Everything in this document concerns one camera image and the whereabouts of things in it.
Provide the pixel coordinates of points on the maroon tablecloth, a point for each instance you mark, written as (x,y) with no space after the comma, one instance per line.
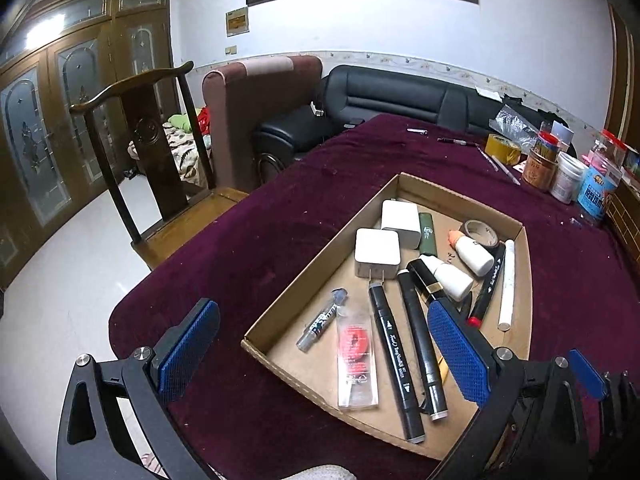
(245,421)

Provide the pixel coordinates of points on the white plastic jar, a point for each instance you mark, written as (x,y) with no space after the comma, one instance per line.
(568,178)

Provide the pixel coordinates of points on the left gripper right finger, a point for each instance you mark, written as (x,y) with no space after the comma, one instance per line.
(529,422)

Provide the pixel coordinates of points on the red lid clear jar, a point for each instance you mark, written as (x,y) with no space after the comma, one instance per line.
(610,147)

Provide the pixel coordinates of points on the wooden chair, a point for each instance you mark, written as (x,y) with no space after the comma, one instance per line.
(185,209)

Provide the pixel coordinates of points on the white paint marker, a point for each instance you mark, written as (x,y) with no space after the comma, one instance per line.
(508,288)

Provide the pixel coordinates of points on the yellow black pen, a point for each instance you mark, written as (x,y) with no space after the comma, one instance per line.
(442,366)

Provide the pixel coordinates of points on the white bottle orange cap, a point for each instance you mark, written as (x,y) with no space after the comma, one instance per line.
(475,256)

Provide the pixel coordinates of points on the blue label clear jar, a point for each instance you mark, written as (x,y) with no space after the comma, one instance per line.
(601,178)

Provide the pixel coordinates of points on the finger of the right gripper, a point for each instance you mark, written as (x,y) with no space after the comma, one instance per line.
(587,375)

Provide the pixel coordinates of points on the black pen far table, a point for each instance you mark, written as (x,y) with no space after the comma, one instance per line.
(460,142)

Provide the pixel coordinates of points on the long black pen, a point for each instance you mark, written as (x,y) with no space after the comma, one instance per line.
(396,361)

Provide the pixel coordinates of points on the white power bank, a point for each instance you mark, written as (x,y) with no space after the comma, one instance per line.
(402,218)

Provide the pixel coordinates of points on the yellow tape roll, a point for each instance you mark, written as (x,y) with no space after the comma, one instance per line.
(505,150)

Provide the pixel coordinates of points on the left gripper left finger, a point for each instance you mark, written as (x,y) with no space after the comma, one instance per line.
(93,440)

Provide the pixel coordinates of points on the black gold lipstick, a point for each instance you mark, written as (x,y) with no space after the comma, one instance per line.
(425,282)

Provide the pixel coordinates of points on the brown pink armchair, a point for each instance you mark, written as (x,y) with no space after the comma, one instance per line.
(242,94)

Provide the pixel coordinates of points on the green lighter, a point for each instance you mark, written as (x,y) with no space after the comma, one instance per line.
(428,245)

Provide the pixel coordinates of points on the black leather sofa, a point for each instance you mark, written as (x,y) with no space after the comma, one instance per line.
(351,95)

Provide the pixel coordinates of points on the white plug charger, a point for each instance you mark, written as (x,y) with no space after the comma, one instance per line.
(377,254)

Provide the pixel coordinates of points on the white squeeze bottle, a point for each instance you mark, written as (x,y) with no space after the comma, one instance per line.
(456,283)

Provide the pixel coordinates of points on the silver pen on table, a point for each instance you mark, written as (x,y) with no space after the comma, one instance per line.
(499,166)

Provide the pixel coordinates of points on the black marker red cap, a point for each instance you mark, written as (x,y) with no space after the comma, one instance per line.
(480,306)

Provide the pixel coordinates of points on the brown label jar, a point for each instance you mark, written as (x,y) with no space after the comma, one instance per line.
(540,163)

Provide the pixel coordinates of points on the grey tape roll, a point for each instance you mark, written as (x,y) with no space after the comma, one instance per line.
(482,233)

